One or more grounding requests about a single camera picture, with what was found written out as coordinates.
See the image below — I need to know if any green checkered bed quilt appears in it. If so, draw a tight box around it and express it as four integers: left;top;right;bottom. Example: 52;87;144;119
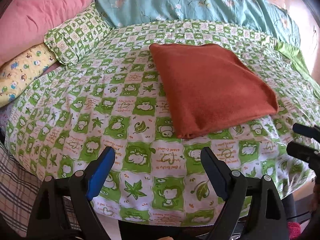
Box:
5;20;319;226

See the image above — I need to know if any green checkered pillow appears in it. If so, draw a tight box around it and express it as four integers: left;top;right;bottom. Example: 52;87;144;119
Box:
43;2;111;67

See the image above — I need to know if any yellow cartoon print pillow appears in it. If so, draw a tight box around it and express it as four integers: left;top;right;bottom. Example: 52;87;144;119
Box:
0;43;57;107

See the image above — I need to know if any pink pillow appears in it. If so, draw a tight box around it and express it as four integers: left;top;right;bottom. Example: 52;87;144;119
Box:
1;0;92;64

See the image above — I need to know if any plaid bed sheet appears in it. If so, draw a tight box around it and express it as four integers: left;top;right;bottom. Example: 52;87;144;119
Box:
0;139;81;238

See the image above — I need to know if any teal floral duvet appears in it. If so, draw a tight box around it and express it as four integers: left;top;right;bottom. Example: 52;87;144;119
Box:
94;0;301;47

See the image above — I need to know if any orange knitted sweater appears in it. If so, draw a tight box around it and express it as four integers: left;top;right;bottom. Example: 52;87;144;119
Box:
149;43;279;139

